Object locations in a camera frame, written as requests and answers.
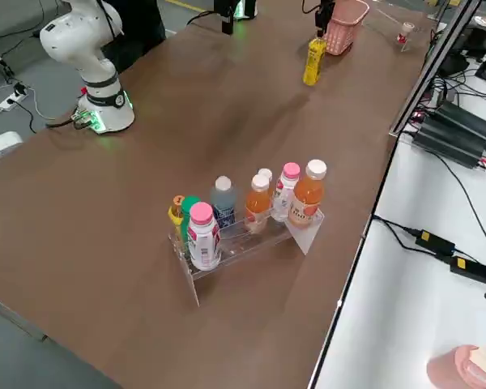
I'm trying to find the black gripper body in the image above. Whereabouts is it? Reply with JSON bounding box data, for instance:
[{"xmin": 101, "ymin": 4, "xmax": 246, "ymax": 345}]
[{"xmin": 315, "ymin": 0, "xmax": 336, "ymax": 19}]

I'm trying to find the large yellow drink bottle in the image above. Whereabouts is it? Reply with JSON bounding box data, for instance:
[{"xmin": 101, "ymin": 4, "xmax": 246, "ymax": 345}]
[{"xmin": 302, "ymin": 35, "xmax": 328, "ymax": 87}]

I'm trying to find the pink plastic basket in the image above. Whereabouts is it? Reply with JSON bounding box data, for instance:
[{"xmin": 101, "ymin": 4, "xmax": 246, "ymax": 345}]
[{"xmin": 322, "ymin": 0, "xmax": 369, "ymax": 56}]

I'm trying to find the orange drink bottle white cap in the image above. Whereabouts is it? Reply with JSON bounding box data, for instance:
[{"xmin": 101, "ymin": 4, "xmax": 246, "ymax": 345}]
[
  {"xmin": 244, "ymin": 173, "xmax": 271, "ymax": 234},
  {"xmin": 258, "ymin": 168, "xmax": 275, "ymax": 203}
]

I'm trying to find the large orange drink bottle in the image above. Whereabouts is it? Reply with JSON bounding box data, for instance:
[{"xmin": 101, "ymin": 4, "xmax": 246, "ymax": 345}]
[{"xmin": 287, "ymin": 159, "xmax": 328, "ymax": 229}]

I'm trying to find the blue drink bottle white cap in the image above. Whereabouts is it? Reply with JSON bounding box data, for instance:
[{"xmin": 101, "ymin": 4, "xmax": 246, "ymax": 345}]
[{"xmin": 210, "ymin": 175, "xmax": 239, "ymax": 230}]

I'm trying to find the clear acrylic drinks tray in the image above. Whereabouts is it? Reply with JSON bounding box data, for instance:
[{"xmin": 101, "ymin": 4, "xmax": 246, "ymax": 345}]
[{"xmin": 168, "ymin": 202, "xmax": 326, "ymax": 308}]

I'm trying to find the small red white bottle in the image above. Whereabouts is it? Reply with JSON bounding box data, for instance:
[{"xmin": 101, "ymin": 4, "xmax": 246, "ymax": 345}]
[{"xmin": 396, "ymin": 22, "xmax": 415, "ymax": 45}]

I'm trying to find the clear acrylic stepped shelf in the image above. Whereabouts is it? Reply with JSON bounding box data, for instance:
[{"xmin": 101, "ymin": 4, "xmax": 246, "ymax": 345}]
[{"xmin": 362, "ymin": 2, "xmax": 428, "ymax": 53}]

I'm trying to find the person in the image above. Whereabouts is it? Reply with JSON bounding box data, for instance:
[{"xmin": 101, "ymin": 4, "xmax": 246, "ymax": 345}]
[{"xmin": 100, "ymin": 0, "xmax": 167, "ymax": 74}]

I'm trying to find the black desktop device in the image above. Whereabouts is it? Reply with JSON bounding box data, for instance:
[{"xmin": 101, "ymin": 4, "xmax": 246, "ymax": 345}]
[{"xmin": 437, "ymin": 15, "xmax": 486, "ymax": 86}]

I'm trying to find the black power supply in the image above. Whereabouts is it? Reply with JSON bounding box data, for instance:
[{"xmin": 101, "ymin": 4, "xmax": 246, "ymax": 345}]
[
  {"xmin": 433, "ymin": 100, "xmax": 486, "ymax": 143},
  {"xmin": 411, "ymin": 117, "xmax": 486, "ymax": 169}
]

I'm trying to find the white bottle pink cap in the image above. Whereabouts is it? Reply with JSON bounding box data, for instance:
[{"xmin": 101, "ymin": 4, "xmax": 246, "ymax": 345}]
[
  {"xmin": 270, "ymin": 162, "xmax": 301, "ymax": 223},
  {"xmin": 185, "ymin": 201, "xmax": 223, "ymax": 271}
]

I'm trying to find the green bottle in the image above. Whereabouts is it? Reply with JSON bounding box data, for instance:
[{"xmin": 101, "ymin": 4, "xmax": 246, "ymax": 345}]
[{"xmin": 180, "ymin": 195, "xmax": 202, "ymax": 244}]

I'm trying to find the small yellow bottle orange cap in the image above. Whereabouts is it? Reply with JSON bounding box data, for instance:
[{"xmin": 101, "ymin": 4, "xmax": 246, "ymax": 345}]
[{"xmin": 168, "ymin": 194, "xmax": 186, "ymax": 226}]

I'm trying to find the white power strip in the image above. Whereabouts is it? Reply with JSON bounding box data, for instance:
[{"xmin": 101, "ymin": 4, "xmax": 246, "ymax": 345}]
[{"xmin": 0, "ymin": 91, "xmax": 28, "ymax": 111}]

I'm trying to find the black power adapter yellow label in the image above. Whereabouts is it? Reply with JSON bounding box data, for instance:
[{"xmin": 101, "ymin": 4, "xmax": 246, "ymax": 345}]
[
  {"xmin": 449, "ymin": 254, "xmax": 486, "ymax": 284},
  {"xmin": 415, "ymin": 229, "xmax": 457, "ymax": 256}
]

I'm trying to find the white box yellow red label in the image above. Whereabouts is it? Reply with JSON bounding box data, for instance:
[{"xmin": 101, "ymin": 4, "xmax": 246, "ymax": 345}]
[{"xmin": 0, "ymin": 131, "xmax": 24, "ymax": 168}]

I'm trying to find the pink round container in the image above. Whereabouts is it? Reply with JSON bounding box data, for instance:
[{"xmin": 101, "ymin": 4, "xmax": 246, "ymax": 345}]
[{"xmin": 426, "ymin": 344, "xmax": 486, "ymax": 389}]

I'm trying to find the aluminium frame post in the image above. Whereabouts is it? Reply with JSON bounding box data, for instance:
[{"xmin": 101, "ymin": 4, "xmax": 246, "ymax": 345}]
[{"xmin": 388, "ymin": 0, "xmax": 484, "ymax": 137}]

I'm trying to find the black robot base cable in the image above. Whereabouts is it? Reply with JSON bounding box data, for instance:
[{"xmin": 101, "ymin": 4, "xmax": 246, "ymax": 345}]
[{"xmin": 46, "ymin": 113, "xmax": 92, "ymax": 131}]

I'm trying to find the black adapter cable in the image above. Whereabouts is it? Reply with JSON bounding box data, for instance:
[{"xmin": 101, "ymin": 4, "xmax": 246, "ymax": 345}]
[{"xmin": 372, "ymin": 215, "xmax": 450, "ymax": 260}]

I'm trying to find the black power supply cable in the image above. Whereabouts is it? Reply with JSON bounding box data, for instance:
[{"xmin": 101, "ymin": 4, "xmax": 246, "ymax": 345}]
[{"xmin": 428, "ymin": 149, "xmax": 486, "ymax": 263}]

